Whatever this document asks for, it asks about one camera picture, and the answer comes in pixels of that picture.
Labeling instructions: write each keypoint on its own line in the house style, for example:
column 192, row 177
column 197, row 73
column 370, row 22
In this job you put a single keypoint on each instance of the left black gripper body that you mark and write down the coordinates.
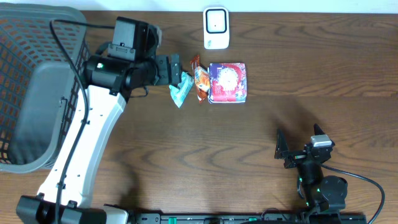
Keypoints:
column 173, row 70

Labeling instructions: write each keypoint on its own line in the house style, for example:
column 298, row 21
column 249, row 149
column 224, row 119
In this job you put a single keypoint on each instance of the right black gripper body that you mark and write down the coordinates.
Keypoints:
column 295, row 159

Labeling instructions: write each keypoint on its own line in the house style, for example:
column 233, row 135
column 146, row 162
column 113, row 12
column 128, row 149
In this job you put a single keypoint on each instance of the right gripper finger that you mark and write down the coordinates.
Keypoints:
column 281, row 149
column 317, row 130

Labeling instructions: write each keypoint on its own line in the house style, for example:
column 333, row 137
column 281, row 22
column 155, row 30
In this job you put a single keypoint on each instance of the green wet wipes pack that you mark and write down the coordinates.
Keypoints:
column 179, row 92

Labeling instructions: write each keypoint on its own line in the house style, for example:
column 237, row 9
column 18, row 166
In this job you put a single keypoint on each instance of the red brown snack wrapper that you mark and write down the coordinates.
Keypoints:
column 195, row 62

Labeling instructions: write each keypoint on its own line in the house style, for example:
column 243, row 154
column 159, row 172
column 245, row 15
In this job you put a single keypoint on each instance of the red purple tissue pack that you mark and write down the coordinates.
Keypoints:
column 228, row 83

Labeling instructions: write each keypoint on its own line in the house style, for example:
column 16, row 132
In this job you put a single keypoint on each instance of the orange pocket tissue pack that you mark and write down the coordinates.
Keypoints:
column 202, row 79

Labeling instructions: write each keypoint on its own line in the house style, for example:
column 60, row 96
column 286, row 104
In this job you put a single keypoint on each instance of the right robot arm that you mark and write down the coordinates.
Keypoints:
column 325, row 195

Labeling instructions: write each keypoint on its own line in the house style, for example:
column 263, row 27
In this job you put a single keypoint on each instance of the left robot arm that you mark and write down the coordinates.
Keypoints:
column 67, row 193

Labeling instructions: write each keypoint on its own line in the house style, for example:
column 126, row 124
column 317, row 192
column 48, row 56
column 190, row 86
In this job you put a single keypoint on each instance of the white barcode scanner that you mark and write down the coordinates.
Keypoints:
column 216, row 33

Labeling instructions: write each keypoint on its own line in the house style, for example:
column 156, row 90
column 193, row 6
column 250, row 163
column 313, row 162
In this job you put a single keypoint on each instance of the grey plastic mesh basket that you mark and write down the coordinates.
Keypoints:
column 39, row 91

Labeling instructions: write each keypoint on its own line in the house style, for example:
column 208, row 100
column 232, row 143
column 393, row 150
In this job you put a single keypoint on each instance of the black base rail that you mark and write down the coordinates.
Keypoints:
column 156, row 218

